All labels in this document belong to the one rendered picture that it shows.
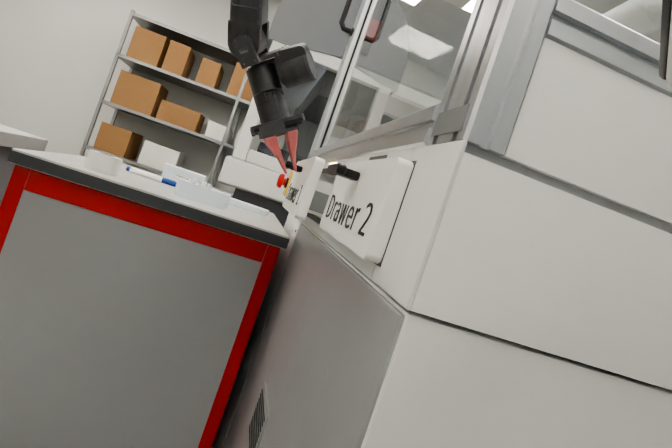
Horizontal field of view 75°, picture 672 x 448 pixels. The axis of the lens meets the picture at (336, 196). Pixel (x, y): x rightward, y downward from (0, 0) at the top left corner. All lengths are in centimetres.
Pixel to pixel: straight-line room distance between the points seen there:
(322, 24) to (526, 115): 144
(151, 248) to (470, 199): 78
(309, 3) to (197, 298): 119
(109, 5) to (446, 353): 543
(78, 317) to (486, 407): 86
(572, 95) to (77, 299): 96
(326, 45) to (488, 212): 145
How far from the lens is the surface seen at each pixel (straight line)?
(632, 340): 50
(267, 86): 84
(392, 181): 44
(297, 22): 178
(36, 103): 565
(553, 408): 47
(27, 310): 112
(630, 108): 47
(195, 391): 111
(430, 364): 39
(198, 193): 111
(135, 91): 486
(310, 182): 74
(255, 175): 168
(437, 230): 37
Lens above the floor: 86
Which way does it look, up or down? 1 degrees up
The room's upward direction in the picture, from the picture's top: 19 degrees clockwise
